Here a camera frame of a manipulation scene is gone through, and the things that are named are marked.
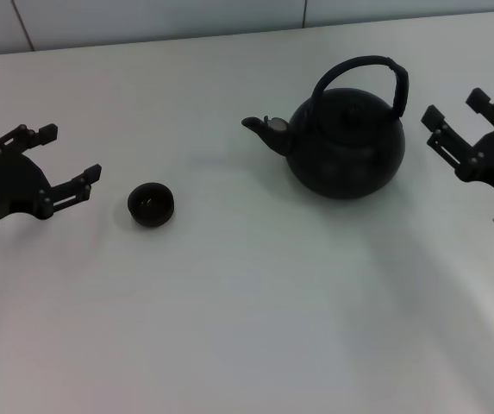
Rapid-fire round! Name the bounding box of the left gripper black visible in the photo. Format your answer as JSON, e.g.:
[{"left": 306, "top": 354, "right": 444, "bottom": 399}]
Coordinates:
[{"left": 0, "top": 123, "right": 103, "bottom": 236}]

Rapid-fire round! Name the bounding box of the small dark teacup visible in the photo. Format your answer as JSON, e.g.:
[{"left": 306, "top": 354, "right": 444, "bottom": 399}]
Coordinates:
[{"left": 127, "top": 182, "right": 176, "bottom": 229}]

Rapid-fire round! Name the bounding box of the black round teapot with handle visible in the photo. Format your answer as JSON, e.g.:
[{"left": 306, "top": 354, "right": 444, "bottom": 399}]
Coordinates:
[{"left": 241, "top": 54, "right": 410, "bottom": 200}]

